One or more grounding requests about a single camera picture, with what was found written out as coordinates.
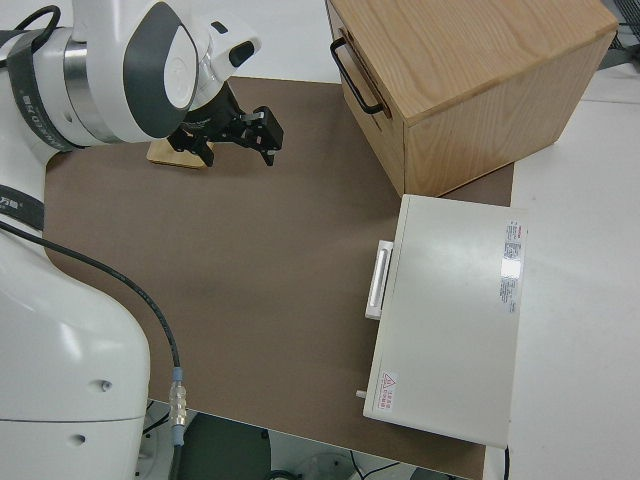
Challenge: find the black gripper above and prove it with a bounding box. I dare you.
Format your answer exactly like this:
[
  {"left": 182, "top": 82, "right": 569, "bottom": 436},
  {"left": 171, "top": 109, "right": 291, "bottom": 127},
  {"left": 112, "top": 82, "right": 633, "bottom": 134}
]
[{"left": 168, "top": 83, "right": 286, "bottom": 169}]

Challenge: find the wooden mug rack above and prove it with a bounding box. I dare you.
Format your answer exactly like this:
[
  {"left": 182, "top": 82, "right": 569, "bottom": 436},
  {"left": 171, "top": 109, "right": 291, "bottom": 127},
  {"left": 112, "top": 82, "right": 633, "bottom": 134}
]
[{"left": 146, "top": 138, "right": 222, "bottom": 172}]

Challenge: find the brown table mat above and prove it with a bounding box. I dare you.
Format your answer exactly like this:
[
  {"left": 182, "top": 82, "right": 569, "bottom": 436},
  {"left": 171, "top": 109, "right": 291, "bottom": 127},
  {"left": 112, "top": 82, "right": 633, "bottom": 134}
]
[{"left": 42, "top": 74, "right": 516, "bottom": 480}]

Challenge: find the wooden drawer cabinet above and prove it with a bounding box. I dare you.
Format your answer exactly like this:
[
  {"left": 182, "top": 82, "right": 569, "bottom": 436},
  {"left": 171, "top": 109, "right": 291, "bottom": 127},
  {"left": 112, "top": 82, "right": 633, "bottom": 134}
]
[{"left": 324, "top": 0, "right": 619, "bottom": 197}]

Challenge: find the white toaster oven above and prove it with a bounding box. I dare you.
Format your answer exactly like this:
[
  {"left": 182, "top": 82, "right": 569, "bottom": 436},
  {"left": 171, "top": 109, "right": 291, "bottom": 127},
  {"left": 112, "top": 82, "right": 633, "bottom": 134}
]
[{"left": 355, "top": 193, "right": 530, "bottom": 449}]

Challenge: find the black drawer handle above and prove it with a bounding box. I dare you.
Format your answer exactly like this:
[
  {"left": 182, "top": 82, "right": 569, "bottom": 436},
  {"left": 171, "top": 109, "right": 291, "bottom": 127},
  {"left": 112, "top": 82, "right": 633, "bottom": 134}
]
[{"left": 329, "top": 38, "right": 385, "bottom": 115}]

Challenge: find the wooden drawer with black handle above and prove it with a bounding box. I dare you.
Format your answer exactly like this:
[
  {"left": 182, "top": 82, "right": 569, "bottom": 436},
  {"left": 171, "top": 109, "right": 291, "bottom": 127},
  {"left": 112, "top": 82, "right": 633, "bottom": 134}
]
[{"left": 327, "top": 0, "right": 407, "bottom": 161}]

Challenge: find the white oven door handle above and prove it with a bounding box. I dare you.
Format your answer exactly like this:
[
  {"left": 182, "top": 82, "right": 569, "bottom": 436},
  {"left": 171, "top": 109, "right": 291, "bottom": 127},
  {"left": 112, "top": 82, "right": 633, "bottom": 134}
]
[{"left": 363, "top": 240, "right": 394, "bottom": 321}]

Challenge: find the black velcro strap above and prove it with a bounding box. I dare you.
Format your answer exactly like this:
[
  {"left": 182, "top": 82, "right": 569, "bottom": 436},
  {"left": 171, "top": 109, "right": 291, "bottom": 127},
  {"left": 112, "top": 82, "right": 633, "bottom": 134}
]
[
  {"left": 5, "top": 29, "right": 41, "bottom": 154},
  {"left": 0, "top": 183, "right": 45, "bottom": 231}
]

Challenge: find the black cable with silver connector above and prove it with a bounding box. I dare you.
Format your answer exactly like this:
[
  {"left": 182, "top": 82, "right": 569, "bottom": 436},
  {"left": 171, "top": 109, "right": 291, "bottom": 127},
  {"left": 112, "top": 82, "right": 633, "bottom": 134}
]
[{"left": 0, "top": 4, "right": 189, "bottom": 449}]

